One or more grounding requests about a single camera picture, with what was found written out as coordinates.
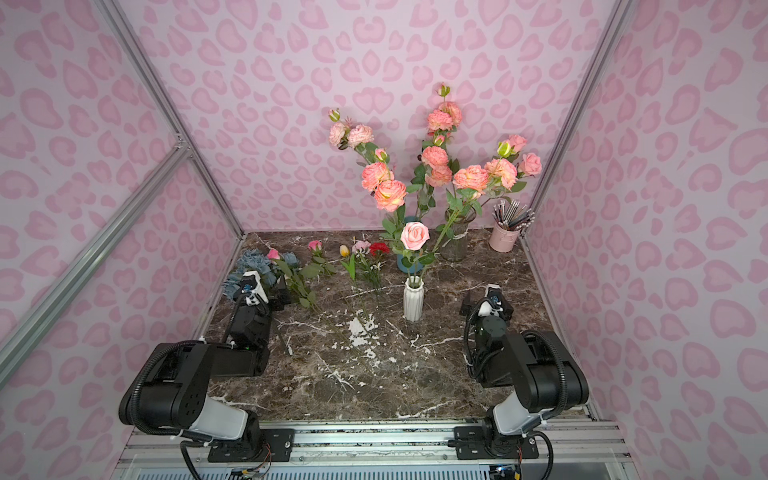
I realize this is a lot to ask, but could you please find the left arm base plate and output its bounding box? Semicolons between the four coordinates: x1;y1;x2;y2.
207;429;296;463

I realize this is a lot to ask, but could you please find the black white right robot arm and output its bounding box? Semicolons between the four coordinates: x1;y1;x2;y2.
460;287;589;457

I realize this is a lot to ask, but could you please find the clear ribbed glass vase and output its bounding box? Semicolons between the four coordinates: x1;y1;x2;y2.
439;207;477;262

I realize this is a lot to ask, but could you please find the pink peony flower branch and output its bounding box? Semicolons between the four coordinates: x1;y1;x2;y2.
422;83;463;148

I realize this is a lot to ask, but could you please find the light pink rose with stem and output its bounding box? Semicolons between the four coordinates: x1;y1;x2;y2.
511;153;543;192

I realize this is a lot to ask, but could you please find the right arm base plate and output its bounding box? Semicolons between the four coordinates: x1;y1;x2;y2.
448;424;539;460

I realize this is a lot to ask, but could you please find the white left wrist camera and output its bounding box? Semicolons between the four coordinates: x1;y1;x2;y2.
239;270;269;306

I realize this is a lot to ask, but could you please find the bunch of artificial flowers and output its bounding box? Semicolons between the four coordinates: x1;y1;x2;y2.
226;240;335;328

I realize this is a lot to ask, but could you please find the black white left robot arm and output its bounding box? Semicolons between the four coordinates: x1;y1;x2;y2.
118;299;272;453

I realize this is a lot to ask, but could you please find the pale pink peony branch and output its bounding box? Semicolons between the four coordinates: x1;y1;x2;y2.
328;108;389;168

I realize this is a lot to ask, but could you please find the yellow tulip flower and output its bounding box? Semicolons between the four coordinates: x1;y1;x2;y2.
339;245;357;281

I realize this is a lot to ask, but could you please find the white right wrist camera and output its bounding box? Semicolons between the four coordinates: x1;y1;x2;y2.
478;284;514;322

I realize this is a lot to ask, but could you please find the white ribbed ceramic vase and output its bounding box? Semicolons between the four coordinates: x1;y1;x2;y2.
403;275;425;322

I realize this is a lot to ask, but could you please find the red carnation flower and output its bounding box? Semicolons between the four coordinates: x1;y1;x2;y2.
368;242;390;289

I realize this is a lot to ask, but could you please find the pink cup of straws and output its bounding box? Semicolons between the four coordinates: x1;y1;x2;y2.
489;200;535;253

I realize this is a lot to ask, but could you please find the light pink carnation flower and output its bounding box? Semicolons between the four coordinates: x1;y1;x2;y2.
352;240;371;255

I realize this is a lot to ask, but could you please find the pink rose with long stem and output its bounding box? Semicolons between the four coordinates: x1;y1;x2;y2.
507;135;528;156

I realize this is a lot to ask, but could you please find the teal cylindrical vase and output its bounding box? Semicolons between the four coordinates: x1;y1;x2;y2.
397;216;430;275

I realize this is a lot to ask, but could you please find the blue grey artificial flower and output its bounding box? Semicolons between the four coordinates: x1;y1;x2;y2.
223;250;295;305

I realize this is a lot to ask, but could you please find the pale pink rose stem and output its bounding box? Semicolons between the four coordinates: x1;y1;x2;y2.
396;221;435;289

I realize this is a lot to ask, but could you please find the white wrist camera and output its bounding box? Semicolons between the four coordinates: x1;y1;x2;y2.
239;270;269;306
478;284;514;322

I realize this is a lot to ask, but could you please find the large pink peony branch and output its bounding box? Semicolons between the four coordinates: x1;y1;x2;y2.
426;141;517;259

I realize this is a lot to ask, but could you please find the coral peony flower branch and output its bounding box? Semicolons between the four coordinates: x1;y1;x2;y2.
409;145;453;219

